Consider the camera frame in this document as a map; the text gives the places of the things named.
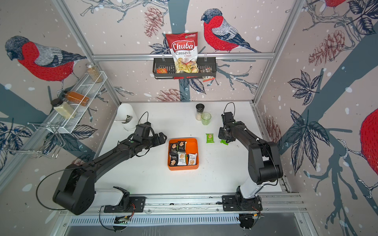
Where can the green translucent cup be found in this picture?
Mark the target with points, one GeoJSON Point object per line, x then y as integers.
{"type": "Point", "coordinates": [206, 118]}

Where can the white rounded container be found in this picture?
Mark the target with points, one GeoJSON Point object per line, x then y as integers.
{"type": "Point", "coordinates": [127, 117]}

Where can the orange storage box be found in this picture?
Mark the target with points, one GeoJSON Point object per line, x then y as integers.
{"type": "Point", "coordinates": [191, 147]}

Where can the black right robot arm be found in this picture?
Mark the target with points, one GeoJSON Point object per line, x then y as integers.
{"type": "Point", "coordinates": [264, 164]}

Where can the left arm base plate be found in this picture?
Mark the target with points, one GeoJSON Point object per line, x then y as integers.
{"type": "Point", "coordinates": [127, 204]}

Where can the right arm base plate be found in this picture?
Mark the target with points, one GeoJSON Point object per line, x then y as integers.
{"type": "Point", "coordinates": [234, 203]}

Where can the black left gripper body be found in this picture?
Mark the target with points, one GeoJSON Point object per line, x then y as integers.
{"type": "Point", "coordinates": [153, 141]}

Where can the glass jar of grains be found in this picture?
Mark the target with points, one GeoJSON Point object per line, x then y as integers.
{"type": "Point", "coordinates": [94, 73]}

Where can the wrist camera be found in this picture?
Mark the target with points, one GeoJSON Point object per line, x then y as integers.
{"type": "Point", "coordinates": [143, 130]}
{"type": "Point", "coordinates": [227, 118]}

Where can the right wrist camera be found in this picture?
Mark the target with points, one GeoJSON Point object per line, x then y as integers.
{"type": "Point", "coordinates": [227, 118]}

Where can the red Chuba cassava chips bag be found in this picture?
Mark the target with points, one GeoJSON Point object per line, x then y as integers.
{"type": "Point", "coordinates": [183, 48]}

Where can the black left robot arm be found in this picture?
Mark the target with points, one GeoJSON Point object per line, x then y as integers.
{"type": "Point", "coordinates": [76, 189]}

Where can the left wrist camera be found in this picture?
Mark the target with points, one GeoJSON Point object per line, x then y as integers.
{"type": "Point", "coordinates": [143, 130]}

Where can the black lid cream jar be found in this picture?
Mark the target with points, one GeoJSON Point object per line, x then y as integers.
{"type": "Point", "coordinates": [63, 108]}

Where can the black cap spice shaker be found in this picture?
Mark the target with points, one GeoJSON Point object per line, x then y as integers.
{"type": "Point", "coordinates": [199, 111]}

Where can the white cookie packet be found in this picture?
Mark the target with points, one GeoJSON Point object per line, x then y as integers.
{"type": "Point", "coordinates": [182, 159]}
{"type": "Point", "coordinates": [192, 159]}

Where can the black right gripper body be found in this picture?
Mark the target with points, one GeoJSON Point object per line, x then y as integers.
{"type": "Point", "coordinates": [221, 134]}

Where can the chrome wire rack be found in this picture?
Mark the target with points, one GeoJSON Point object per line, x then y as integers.
{"type": "Point", "coordinates": [34, 141]}

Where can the black cookie packet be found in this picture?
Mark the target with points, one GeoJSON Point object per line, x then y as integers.
{"type": "Point", "coordinates": [173, 159]}
{"type": "Point", "coordinates": [173, 148]}
{"type": "Point", "coordinates": [181, 146]}

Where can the black wire wall basket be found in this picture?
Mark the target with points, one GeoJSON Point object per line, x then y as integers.
{"type": "Point", "coordinates": [169, 69]}

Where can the white wire wall shelf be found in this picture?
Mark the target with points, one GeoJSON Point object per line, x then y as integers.
{"type": "Point", "coordinates": [71, 105]}

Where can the orange sauce bottle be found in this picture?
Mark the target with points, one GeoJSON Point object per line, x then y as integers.
{"type": "Point", "coordinates": [76, 98]}

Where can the green cookie packet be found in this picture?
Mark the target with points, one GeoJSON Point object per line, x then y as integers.
{"type": "Point", "coordinates": [223, 142]}
{"type": "Point", "coordinates": [210, 138]}

